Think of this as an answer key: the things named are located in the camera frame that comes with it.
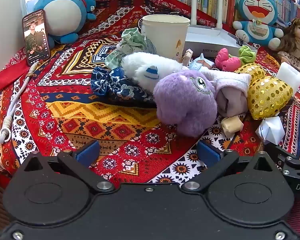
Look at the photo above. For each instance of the purple plush toy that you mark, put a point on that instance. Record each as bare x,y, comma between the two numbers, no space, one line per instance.
182,105

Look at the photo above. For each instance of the brown-haired doll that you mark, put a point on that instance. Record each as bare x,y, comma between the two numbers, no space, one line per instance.
297,37

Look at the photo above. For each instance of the beige soft block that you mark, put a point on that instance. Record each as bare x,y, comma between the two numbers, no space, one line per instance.
231,126

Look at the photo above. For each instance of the blue face mask packet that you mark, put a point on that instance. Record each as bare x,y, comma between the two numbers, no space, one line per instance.
200,63

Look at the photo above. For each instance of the white foam block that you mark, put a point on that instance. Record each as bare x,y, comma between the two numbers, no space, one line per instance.
288,78

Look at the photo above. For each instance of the black smartphone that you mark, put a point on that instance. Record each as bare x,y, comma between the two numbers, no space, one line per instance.
36,37

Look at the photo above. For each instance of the lilac sock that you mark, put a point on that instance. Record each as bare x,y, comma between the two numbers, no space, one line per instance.
230,92

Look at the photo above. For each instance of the round blue plush toy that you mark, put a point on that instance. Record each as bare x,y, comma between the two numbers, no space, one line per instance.
62,12

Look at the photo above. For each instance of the small beige striped block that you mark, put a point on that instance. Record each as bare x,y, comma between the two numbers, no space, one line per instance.
188,55

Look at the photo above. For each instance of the white pipe frame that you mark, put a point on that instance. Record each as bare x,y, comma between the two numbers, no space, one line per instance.
194,5

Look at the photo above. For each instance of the blue floral pouch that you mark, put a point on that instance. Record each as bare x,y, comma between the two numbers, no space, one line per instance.
115,82

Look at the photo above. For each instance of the black binder clip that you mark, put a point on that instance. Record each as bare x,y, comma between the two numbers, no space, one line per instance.
238,40

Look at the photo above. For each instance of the red patterned blanket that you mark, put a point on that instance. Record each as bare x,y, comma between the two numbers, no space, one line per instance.
77,120

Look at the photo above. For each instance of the white paper ball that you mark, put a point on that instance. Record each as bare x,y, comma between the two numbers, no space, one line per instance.
271,130

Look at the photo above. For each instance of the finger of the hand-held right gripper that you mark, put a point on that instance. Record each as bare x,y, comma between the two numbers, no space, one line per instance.
290,162

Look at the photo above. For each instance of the bright green scrunchie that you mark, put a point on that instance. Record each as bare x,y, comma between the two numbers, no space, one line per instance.
247,55

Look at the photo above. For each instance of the gold sequin heart pillow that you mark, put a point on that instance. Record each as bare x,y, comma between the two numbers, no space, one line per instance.
267,97

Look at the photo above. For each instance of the pink scrunchie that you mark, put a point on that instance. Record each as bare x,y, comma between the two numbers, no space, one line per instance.
225,60

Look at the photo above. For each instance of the green checkered scrunchie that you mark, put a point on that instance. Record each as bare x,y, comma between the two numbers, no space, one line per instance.
130,42

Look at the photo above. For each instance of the blue cat plush toy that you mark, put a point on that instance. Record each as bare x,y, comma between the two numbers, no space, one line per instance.
257,7

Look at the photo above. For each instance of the white paper cup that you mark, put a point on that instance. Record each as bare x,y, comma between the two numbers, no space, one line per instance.
165,35

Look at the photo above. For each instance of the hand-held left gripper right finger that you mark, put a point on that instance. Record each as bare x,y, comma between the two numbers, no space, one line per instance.
207,155

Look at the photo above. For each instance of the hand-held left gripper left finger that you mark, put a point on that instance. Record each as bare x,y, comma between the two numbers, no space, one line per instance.
87,153

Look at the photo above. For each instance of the white cardboard box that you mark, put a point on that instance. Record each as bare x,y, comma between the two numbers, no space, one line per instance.
210,40

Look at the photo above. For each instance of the white plush toy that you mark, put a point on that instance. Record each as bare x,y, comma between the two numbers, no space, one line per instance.
145,65

